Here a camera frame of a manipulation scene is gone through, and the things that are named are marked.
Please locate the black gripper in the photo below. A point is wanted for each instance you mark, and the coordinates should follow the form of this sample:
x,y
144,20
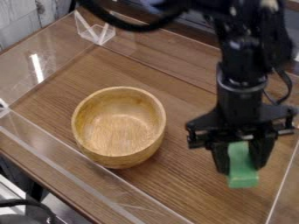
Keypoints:
x,y
240,118

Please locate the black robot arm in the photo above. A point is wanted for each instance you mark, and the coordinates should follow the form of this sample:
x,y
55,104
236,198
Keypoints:
x,y
255,49

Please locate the green rectangular block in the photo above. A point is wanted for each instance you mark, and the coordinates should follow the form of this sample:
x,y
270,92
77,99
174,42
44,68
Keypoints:
x,y
242,171

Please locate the clear acrylic corner bracket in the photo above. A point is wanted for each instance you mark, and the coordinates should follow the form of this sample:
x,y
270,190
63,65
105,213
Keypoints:
x,y
97,34

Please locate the brown wooden bowl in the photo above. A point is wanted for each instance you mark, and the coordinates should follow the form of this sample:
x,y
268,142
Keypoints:
x,y
118,125

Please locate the clear acrylic tray wall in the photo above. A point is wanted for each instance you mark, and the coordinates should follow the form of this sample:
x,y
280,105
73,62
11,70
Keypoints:
x,y
93,190

